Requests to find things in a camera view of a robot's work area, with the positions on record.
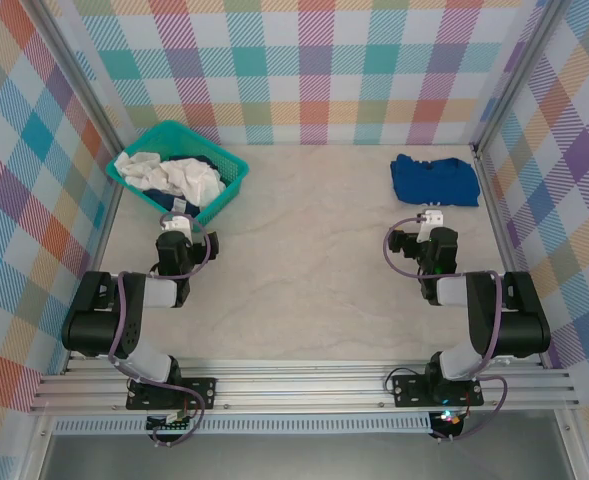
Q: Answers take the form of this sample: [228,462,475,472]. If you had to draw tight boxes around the aluminium side rail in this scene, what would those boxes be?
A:
[62,147,125,374]

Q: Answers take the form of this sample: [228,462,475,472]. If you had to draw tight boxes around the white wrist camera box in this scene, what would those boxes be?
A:
[417,208,446,240]
[162,213,195,234]

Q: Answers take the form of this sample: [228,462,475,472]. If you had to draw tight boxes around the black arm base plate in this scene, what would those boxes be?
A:
[125,377,219,411]
[391,372,485,409]

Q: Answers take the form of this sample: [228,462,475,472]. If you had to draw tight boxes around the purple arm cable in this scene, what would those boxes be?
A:
[384,215,508,444]
[107,212,211,447]

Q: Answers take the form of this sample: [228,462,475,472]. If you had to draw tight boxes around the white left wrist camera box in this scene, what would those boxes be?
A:
[162,213,195,234]

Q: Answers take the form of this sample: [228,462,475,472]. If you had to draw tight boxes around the aluminium frame post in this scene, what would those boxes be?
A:
[27,0,128,151]
[472,0,569,152]

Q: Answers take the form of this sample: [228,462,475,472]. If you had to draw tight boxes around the small circuit board with lights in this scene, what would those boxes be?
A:
[432,409,468,431]

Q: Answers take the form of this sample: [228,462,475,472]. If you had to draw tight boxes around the folded blue t-shirt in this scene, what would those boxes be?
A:
[389,153,480,208]

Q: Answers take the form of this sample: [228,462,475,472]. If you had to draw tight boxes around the grey metal panel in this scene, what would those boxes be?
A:
[38,433,575,480]

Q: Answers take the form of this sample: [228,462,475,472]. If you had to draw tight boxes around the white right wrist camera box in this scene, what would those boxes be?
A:
[417,208,446,240]

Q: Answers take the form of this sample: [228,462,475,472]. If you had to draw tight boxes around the white slotted cable duct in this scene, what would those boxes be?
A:
[52,417,434,435]

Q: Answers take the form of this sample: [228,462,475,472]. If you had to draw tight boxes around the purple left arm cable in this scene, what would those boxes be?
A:
[107,212,211,447]

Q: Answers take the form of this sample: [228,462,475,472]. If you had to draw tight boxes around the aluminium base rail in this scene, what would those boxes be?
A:
[28,357,580,414]

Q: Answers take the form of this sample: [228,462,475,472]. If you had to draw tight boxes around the small green circuit board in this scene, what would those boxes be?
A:
[146,412,195,434]

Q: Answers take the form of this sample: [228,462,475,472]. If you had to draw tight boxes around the teal plastic basket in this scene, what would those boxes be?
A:
[105,121,251,227]

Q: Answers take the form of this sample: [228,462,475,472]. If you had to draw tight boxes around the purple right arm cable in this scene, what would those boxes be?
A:
[384,215,508,444]

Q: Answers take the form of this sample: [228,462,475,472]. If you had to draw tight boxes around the white t-shirt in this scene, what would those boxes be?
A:
[113,150,228,207]

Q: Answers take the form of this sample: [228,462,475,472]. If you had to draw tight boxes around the navy t-shirt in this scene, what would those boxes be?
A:
[141,155,220,219]

